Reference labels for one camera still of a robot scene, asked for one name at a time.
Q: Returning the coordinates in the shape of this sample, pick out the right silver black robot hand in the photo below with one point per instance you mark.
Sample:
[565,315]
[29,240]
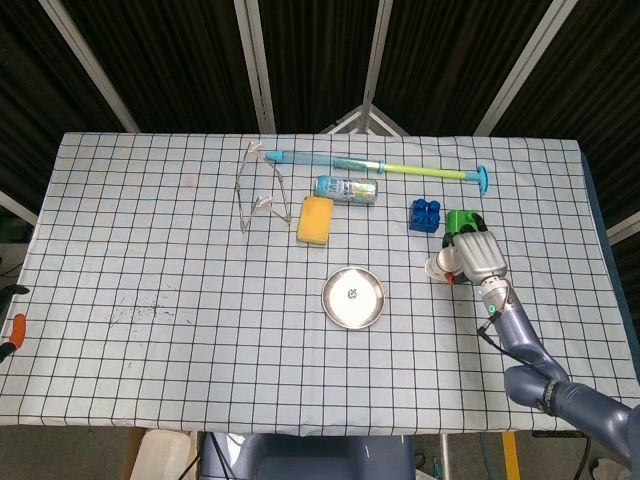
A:
[480,257]

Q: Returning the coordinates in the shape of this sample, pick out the white paper cup blue print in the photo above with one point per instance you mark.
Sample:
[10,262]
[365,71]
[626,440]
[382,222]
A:
[440,262]

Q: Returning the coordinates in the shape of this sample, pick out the round steel plate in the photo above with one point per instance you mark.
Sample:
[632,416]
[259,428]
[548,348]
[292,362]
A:
[340,310]

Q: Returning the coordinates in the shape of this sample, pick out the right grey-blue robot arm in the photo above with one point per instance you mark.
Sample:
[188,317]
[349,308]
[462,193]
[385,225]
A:
[520,340]

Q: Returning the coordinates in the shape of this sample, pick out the green plastic building block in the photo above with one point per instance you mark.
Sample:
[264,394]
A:
[457,220]

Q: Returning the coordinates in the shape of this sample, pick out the blue plastic building block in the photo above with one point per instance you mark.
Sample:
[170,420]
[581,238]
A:
[425,217]

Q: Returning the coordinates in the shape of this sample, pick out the small white die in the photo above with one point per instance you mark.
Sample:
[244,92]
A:
[353,293]

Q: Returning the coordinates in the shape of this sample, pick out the light blue drink can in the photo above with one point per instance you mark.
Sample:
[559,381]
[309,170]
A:
[345,189]

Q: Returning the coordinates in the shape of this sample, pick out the yellow sponge green base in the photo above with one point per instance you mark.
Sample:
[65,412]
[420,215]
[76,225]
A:
[315,220]

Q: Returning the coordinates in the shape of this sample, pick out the grey-blue robot torso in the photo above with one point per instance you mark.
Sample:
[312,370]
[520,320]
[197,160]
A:
[310,460]

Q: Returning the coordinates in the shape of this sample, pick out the light blue checkered tablecloth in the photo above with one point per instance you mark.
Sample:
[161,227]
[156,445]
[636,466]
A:
[150,250]

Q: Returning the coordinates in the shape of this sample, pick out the beige plastic container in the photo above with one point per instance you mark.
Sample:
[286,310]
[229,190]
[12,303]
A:
[165,455]

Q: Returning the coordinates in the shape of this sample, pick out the white metal frame bar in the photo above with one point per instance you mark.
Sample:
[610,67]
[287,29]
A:
[17,207]
[625,227]

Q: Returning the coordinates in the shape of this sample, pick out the white triangular frame foot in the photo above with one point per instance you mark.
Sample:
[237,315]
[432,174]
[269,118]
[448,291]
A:
[367,117]

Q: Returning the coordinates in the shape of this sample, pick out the white metal frame post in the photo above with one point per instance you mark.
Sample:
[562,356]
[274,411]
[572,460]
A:
[375,50]
[520,70]
[85,55]
[255,65]

